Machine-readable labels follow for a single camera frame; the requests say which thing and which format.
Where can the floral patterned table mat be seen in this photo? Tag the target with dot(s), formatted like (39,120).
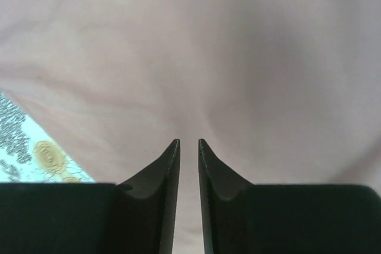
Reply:
(30,155)

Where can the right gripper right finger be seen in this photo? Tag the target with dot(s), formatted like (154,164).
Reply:
(241,217)

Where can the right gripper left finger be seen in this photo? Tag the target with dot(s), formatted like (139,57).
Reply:
(136,216)

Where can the pink t shirt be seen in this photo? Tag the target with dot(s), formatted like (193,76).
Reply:
(284,91)

